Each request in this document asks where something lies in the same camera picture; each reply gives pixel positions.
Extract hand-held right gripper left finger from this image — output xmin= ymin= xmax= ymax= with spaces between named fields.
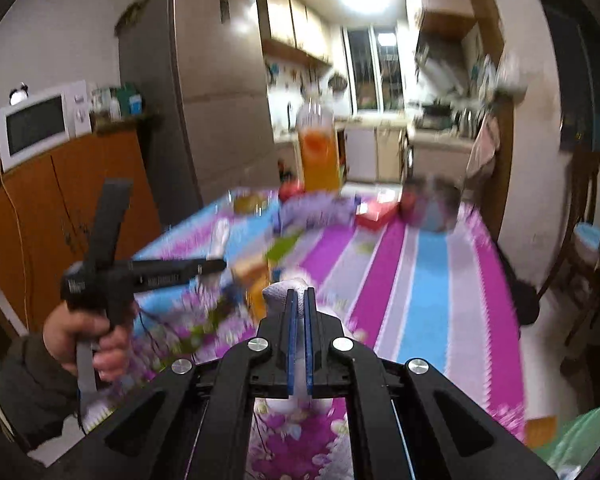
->
xmin=45 ymin=287 xmax=301 ymax=480

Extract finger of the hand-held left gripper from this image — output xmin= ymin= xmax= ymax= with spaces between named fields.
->
xmin=129 ymin=258 xmax=228 ymax=293
xmin=86 ymin=178 xmax=135 ymax=267

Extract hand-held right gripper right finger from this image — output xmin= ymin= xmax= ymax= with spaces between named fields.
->
xmin=304 ymin=286 xmax=561 ymax=480

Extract white knit glove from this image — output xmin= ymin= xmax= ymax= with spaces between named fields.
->
xmin=252 ymin=275 xmax=356 ymax=416

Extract yellow carton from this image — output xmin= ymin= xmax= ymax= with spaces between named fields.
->
xmin=232 ymin=260 xmax=272 ymax=321

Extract bin with green bag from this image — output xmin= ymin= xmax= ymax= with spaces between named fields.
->
xmin=532 ymin=402 xmax=600 ymax=480

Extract person's left forearm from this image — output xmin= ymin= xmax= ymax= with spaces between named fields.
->
xmin=0 ymin=332 xmax=88 ymax=453

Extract person's left hand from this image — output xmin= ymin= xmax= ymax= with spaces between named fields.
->
xmin=45 ymin=302 xmax=133 ymax=383

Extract orange wooden cabinet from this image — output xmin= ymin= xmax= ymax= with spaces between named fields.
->
xmin=0 ymin=115 xmax=163 ymax=331

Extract yellow-brown pear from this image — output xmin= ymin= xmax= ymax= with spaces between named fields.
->
xmin=232 ymin=191 xmax=266 ymax=216

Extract white microwave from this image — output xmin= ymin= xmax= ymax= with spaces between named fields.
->
xmin=0 ymin=80 xmax=92 ymax=173

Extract purple blue striped tablecloth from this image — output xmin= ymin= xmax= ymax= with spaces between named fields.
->
xmin=80 ymin=185 xmax=528 ymax=480

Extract purple plastic packet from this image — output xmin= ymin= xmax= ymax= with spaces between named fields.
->
xmin=279 ymin=192 xmax=356 ymax=231

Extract red box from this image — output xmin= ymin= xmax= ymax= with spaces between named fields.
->
xmin=354 ymin=200 xmax=398 ymax=230

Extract grey refrigerator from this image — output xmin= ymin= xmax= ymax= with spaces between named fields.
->
xmin=117 ymin=0 xmax=281 ymax=211

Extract metal pot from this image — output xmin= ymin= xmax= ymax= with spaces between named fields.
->
xmin=400 ymin=172 xmax=463 ymax=233

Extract orange juice bottle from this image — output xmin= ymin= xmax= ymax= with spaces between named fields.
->
xmin=296 ymin=95 xmax=342 ymax=193

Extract cream kitchen base cabinets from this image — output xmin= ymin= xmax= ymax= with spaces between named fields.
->
xmin=275 ymin=115 xmax=476 ymax=186

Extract hanging beige towel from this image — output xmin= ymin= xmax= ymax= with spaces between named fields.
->
xmin=467 ymin=112 xmax=501 ymax=178

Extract metal kettle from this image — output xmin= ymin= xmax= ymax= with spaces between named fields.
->
xmin=452 ymin=107 xmax=473 ymax=136

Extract barred kitchen window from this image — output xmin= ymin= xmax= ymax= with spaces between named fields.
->
xmin=345 ymin=25 xmax=406 ymax=113

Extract blue plastic basin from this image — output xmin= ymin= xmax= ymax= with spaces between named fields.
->
xmin=574 ymin=222 xmax=600 ymax=266

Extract range hood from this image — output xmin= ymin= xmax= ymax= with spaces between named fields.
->
xmin=415 ymin=42 xmax=473 ymax=96

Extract dark wooden chair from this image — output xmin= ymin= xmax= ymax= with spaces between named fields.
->
xmin=530 ymin=150 xmax=600 ymax=361

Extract white hanging plastic bag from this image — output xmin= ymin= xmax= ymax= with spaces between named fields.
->
xmin=495 ymin=55 xmax=528 ymax=96

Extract cabinet above range hood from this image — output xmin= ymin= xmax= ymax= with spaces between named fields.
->
xmin=405 ymin=0 xmax=481 ymax=41

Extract dark window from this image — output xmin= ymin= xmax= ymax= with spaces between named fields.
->
xmin=545 ymin=0 xmax=600 ymax=153

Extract cream wall cabinets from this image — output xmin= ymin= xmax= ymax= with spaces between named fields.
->
xmin=257 ymin=0 xmax=333 ymax=66

